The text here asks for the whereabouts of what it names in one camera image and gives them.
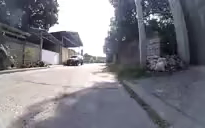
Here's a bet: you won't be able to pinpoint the grass strip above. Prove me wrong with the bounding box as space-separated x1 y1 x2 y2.
104 62 148 81

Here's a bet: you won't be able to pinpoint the parked car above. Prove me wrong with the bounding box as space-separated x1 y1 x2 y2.
65 54 85 67

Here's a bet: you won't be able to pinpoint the grey asphalt road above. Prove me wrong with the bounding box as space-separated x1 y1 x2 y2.
0 62 161 128

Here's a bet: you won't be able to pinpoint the pile of rubble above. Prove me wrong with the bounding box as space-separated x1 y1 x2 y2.
145 54 188 73

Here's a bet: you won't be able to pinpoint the raised concrete kerb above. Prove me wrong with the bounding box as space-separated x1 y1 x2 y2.
0 65 52 76

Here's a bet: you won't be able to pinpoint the grey concrete pavement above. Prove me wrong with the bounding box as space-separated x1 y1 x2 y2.
121 65 205 128

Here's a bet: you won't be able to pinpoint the large dark tree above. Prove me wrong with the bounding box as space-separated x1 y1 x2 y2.
0 0 60 33

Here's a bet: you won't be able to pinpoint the grey block wall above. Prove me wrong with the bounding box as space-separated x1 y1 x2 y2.
117 35 162 66

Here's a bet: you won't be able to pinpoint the trees behind wall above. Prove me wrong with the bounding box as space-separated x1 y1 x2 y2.
102 0 178 64

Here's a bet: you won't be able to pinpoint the grey wall with roofs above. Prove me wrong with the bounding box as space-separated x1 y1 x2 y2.
0 17 84 71

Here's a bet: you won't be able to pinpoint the dark building wall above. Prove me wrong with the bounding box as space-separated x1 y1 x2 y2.
181 0 205 67

